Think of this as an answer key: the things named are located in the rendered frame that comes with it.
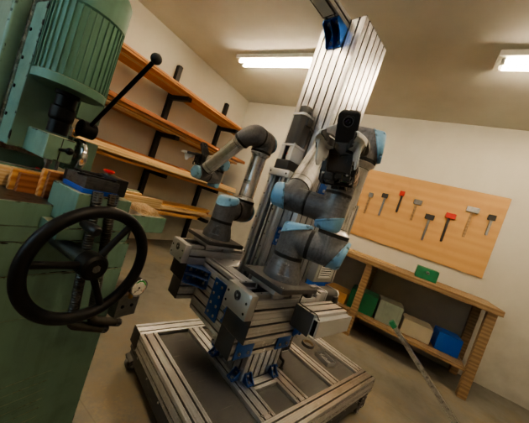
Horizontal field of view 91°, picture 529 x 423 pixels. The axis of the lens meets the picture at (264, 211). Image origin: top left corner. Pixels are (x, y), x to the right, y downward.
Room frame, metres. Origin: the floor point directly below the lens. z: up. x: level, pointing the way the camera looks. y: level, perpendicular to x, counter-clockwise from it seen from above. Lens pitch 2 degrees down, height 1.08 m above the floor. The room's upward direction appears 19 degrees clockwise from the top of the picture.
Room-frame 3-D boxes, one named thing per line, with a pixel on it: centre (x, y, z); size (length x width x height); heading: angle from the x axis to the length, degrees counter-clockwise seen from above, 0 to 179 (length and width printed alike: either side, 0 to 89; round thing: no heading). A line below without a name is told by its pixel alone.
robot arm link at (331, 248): (0.98, -0.27, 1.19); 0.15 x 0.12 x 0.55; 70
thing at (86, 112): (0.99, 0.77, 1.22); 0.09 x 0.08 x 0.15; 63
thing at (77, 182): (0.71, 0.45, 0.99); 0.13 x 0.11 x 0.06; 153
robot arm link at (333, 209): (0.73, -0.16, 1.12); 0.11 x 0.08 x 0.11; 70
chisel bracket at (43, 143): (0.76, 0.66, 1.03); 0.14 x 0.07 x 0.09; 63
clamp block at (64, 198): (0.70, 0.46, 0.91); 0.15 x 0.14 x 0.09; 153
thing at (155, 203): (0.89, 0.57, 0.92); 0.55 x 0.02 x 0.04; 153
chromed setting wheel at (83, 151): (0.92, 0.70, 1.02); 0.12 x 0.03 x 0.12; 63
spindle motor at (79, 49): (0.75, 0.65, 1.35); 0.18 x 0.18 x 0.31
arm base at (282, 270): (1.02, -0.15, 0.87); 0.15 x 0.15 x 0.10
